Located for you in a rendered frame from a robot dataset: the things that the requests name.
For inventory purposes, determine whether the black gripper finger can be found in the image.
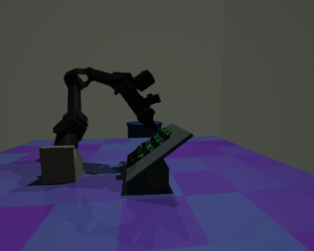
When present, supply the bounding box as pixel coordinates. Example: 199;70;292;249
142;115;158;132

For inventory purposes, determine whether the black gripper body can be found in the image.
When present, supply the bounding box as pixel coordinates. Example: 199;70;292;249
127;94;155;123

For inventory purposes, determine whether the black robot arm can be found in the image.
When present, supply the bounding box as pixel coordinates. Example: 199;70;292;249
53;67;161;150

